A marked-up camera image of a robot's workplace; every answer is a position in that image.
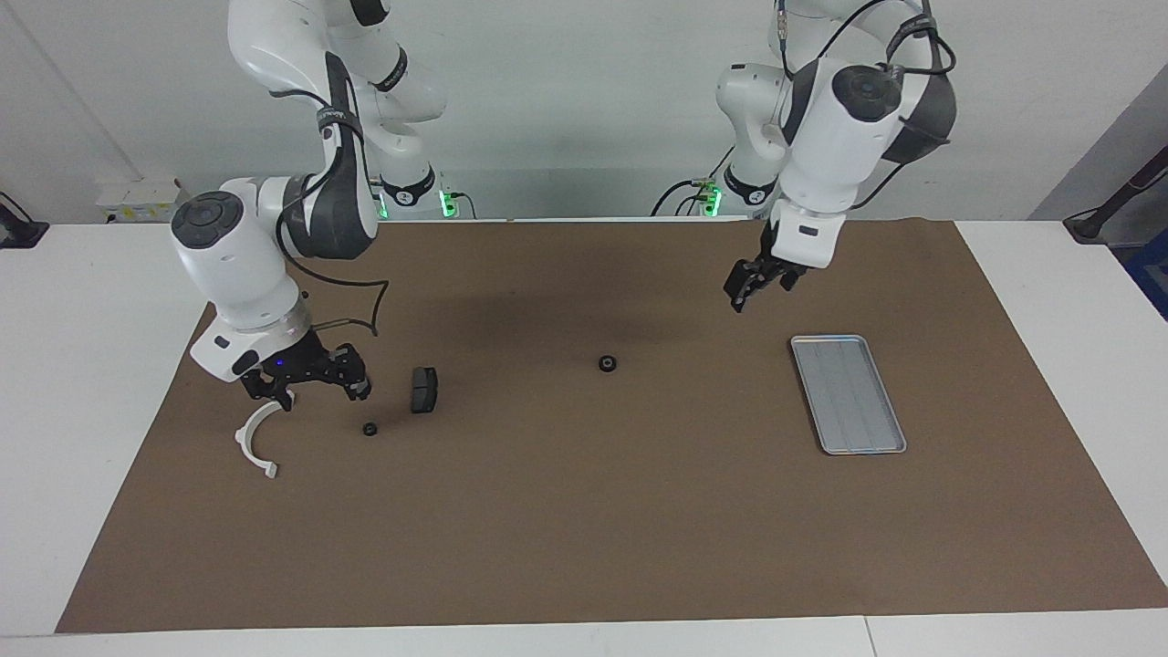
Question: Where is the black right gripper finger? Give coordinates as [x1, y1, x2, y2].
[333, 345, 372, 402]
[245, 379, 295, 412]

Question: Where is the grey metal tray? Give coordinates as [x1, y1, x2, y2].
[790, 335, 907, 456]

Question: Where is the white power box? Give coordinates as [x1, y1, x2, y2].
[96, 180, 200, 224]

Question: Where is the brown table mat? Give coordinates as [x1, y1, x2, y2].
[55, 219, 1168, 633]

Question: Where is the black stand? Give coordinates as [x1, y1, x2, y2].
[1063, 146, 1168, 243]

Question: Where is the blue box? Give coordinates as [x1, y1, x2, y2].
[1124, 228, 1168, 320]

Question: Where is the white curved plastic bracket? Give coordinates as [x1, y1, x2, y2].
[235, 401, 295, 480]

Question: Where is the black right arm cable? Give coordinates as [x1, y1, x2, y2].
[274, 87, 391, 339]

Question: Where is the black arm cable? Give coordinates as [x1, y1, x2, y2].
[776, 0, 959, 211]
[274, 87, 391, 339]

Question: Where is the black left base cable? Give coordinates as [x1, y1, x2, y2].
[651, 137, 735, 218]

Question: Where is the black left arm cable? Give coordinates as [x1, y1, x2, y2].
[776, 0, 959, 211]

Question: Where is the black clamp mount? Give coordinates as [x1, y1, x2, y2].
[0, 192, 48, 249]

